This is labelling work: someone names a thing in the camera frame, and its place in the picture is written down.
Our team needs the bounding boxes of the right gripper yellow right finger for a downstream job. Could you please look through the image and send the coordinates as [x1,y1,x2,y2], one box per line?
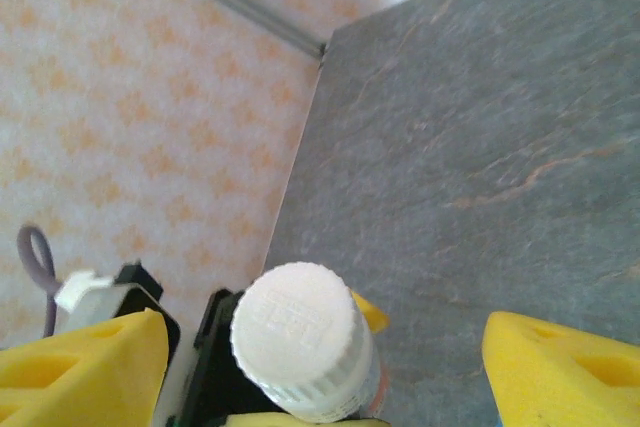
[482,310,640,427]

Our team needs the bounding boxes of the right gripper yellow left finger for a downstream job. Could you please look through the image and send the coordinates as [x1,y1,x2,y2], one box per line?
[0,309,170,427]

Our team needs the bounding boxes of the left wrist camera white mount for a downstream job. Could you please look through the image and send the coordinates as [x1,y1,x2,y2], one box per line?
[53,269,115,326]

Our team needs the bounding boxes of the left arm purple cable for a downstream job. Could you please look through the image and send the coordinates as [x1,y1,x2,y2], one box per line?
[17,225,64,341]

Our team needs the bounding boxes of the white pill bottle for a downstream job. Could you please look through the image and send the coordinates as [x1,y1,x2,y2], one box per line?
[228,260,389,423]

